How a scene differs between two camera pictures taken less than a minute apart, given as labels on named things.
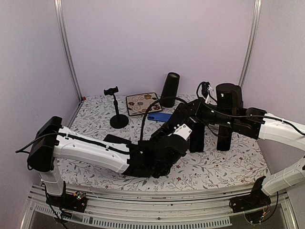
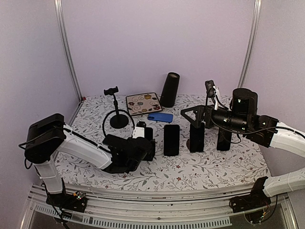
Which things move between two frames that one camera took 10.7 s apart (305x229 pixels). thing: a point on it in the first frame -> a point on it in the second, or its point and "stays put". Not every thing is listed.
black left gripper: (155, 138) -> (152, 151)
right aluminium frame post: (255, 21) stays put
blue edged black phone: (197, 138) stays put
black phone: (224, 138) stays put
